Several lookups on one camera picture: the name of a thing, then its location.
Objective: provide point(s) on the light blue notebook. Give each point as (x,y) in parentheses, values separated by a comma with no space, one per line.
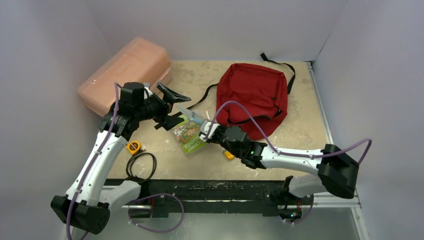
(185,111)

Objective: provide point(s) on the pink translucent storage box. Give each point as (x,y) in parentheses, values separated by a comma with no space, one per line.
(139,61)

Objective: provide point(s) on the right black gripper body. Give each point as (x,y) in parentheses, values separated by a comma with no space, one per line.
(218,133)

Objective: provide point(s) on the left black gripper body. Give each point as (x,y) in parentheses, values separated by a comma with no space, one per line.
(156,108)

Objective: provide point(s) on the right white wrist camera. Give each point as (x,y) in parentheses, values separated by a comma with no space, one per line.
(207,130)

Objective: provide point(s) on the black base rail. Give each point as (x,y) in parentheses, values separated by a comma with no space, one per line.
(270,198)

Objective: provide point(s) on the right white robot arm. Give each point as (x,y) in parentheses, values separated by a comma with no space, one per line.
(326,170)

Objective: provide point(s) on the yellow grey eraser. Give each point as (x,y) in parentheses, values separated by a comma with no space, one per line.
(229,156)

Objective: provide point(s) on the yellow tape measure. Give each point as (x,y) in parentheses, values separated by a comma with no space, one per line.
(134,147)

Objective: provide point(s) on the red backpack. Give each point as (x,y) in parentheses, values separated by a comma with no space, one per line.
(253,97)

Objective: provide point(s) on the green picture book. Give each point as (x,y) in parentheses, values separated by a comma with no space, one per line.
(187,135)

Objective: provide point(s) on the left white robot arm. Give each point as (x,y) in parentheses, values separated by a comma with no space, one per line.
(85,206)

